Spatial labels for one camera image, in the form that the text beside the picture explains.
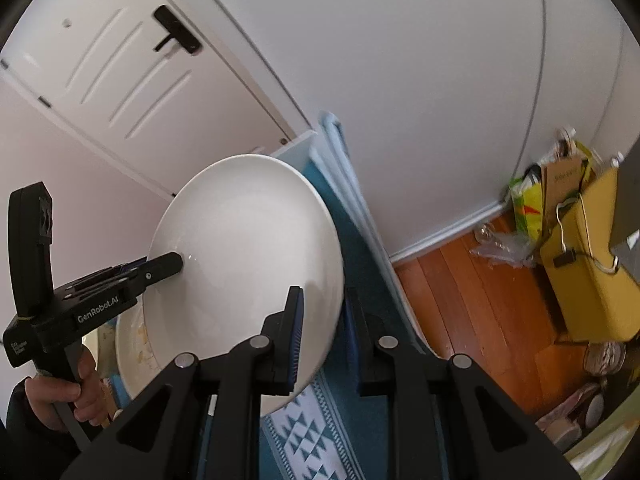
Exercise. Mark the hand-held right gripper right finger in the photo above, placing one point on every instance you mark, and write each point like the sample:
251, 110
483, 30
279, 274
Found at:
352, 345

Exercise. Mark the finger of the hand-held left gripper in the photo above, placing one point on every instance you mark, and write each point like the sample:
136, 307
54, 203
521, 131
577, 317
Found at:
132, 265
165, 265

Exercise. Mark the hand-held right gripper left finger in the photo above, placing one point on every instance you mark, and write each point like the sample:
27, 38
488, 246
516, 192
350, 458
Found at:
295, 340

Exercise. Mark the large white deep plate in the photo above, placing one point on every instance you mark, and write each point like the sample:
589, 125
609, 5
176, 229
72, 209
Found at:
240, 240

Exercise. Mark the person's left forearm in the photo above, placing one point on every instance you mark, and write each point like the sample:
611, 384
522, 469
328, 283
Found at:
25, 450

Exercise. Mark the person's left hand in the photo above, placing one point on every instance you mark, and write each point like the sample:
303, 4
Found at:
50, 400

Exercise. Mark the teal patterned tablecloth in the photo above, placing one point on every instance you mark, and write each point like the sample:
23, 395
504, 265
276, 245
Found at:
360, 260

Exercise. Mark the white table cover sheet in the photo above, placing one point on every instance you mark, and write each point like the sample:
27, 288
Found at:
350, 175

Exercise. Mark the white table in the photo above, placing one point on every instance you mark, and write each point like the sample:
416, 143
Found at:
297, 147

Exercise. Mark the clear plastic bag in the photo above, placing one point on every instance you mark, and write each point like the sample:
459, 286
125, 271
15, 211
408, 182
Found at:
505, 250

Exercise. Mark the white panel door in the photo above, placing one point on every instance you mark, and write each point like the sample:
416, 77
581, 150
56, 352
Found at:
100, 85

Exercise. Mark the green printed bag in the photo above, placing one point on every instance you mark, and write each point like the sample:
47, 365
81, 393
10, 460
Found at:
527, 210

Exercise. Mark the black power adapter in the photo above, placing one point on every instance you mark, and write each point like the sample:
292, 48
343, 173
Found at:
564, 259

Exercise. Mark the yellow stool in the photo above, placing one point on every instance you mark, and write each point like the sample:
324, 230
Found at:
590, 300

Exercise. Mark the glass jar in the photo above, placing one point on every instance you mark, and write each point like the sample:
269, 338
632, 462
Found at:
605, 359

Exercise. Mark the brown paper bag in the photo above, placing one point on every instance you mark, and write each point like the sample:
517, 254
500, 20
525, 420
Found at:
562, 185

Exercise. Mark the green blanket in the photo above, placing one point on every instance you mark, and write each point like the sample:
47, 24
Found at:
610, 435

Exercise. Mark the yellow-green bag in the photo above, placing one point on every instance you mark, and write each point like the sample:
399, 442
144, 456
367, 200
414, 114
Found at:
592, 160

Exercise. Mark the grey laptop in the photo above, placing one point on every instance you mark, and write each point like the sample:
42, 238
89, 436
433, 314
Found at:
627, 210

